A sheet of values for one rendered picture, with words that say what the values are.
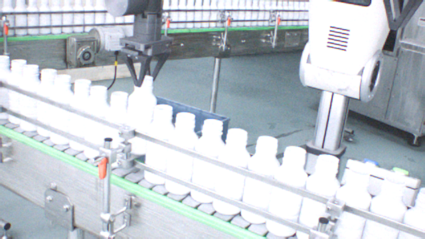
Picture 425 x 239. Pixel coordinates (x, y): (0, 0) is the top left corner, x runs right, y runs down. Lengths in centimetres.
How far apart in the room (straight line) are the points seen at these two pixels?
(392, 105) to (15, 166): 381
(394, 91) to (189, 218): 381
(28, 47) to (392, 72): 322
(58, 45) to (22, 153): 130
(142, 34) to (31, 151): 46
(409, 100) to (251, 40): 182
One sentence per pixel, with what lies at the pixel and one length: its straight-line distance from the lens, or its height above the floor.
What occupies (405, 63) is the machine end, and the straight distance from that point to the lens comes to 459.
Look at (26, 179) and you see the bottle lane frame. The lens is 134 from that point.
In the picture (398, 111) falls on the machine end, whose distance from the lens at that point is 467.
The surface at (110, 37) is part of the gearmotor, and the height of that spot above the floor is 101.
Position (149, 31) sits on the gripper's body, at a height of 132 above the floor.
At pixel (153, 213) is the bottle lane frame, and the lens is 105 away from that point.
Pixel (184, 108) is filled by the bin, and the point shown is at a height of 94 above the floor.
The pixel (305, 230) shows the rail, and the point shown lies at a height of 104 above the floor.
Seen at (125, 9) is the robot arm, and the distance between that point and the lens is 92.
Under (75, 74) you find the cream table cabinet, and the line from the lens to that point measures 523.
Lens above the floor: 149
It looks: 20 degrees down
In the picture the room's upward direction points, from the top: 6 degrees clockwise
